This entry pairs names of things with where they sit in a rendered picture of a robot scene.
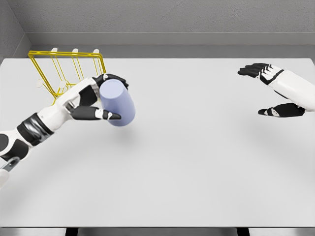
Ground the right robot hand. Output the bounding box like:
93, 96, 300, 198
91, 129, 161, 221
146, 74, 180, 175
237, 63, 315, 118

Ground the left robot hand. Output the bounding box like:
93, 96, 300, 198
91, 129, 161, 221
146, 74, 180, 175
54, 73, 129, 121

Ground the lavender blue cup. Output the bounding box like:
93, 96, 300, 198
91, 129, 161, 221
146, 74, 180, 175
99, 79, 136, 128

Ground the yellow wire cup holder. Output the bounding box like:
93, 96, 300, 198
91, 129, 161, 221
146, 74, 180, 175
28, 48, 107, 106

